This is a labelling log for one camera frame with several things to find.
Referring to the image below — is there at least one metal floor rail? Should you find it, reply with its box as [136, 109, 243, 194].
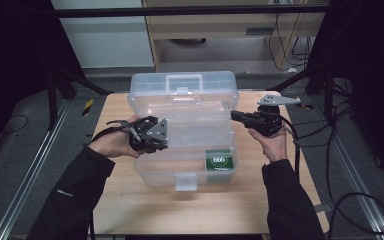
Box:
[0, 99, 72, 240]
[309, 95, 384, 240]

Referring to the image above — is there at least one thin black floor cable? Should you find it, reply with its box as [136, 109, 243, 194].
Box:
[0, 114, 30, 136]

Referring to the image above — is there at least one person's left hand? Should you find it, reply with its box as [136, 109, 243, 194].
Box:
[88, 114, 146, 160]

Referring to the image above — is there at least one black curtain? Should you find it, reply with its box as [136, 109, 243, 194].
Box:
[313, 0, 384, 186]
[0, 0, 85, 163]

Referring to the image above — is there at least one hanging black cable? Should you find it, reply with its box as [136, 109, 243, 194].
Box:
[267, 13, 315, 73]

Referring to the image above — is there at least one clear plastic storage box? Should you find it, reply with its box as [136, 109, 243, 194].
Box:
[127, 70, 241, 193]

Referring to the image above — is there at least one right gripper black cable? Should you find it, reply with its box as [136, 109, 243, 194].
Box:
[277, 114, 302, 188]

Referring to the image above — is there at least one grey metal table bracket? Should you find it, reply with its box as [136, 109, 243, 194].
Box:
[314, 202, 333, 215]

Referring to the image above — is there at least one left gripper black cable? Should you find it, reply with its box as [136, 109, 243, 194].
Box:
[87, 119, 132, 145]

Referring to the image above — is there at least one person's right hand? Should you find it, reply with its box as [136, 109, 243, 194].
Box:
[247, 124, 289, 164]

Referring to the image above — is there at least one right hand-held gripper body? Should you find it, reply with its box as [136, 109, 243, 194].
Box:
[248, 94, 302, 137]

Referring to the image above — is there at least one black metal stand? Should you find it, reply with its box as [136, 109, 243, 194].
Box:
[267, 63, 335, 125]
[45, 63, 113, 132]

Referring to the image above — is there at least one light wooden desk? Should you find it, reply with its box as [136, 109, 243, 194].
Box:
[141, 0, 331, 73]

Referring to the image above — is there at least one black horizontal bar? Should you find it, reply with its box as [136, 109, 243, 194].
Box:
[50, 4, 331, 19]

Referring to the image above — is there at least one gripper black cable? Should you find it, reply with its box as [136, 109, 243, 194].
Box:
[87, 119, 132, 145]
[277, 114, 302, 188]

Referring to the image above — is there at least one long looped black cable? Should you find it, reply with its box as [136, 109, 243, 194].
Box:
[324, 96, 384, 240]

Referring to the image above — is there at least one green card packet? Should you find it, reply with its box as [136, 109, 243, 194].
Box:
[204, 148, 236, 173]

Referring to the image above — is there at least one yellow black floor tape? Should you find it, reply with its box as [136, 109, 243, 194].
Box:
[294, 95, 315, 111]
[81, 98, 95, 117]

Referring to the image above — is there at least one white cabinet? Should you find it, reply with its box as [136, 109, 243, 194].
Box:
[50, 0, 156, 70]

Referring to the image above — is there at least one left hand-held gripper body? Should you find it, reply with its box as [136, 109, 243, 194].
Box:
[128, 115, 170, 155]

